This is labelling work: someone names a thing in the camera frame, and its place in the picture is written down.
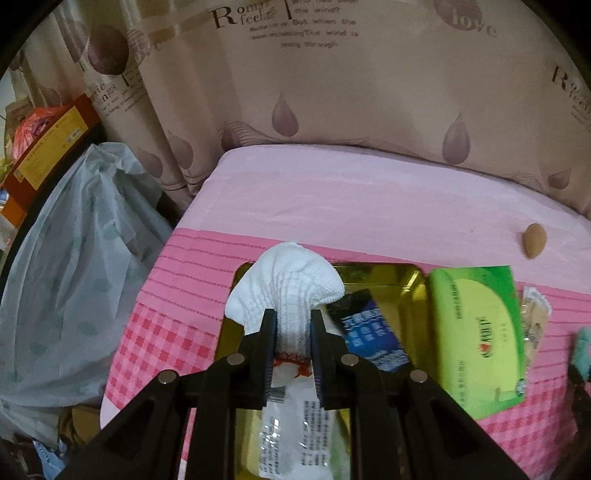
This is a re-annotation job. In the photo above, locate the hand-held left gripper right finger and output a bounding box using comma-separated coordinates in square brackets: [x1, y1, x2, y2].
[309, 308, 532, 480]

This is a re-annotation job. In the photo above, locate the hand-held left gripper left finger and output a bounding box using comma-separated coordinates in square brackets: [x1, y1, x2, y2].
[58, 308, 279, 480]

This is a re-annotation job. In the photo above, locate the blue black drink sachet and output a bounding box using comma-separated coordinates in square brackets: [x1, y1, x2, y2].
[327, 288, 407, 372]

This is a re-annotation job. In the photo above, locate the clear plastic packet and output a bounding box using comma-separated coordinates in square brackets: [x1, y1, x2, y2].
[259, 357, 342, 480]

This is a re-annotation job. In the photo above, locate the white sock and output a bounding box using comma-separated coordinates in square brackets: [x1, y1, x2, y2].
[225, 241, 345, 358]

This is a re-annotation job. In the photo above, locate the gold tin tray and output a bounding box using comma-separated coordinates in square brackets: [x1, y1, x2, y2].
[215, 262, 428, 480]

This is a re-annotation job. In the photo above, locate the green tissue pack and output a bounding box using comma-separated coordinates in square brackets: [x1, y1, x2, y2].
[425, 265, 527, 421]

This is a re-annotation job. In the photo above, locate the cotton swab packet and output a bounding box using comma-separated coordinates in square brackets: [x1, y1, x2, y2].
[521, 286, 553, 370]

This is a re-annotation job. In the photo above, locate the brown makeup sponge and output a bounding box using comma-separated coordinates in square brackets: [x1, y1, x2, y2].
[523, 223, 548, 259]

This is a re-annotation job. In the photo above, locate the teal fluffy scrunchie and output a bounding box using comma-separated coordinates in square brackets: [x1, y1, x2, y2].
[570, 327, 591, 381]

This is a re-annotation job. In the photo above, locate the pale translucent plastic bag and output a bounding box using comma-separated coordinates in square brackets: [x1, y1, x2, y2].
[0, 142, 174, 444]

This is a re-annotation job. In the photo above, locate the beige leaf print curtain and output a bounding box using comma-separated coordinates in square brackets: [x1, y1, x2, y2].
[18, 0, 591, 217]

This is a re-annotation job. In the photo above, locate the orange cardboard box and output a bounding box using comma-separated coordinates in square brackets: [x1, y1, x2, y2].
[2, 95, 105, 222]

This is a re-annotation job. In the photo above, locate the red plastic bag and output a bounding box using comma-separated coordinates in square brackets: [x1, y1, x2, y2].
[11, 107, 70, 162]

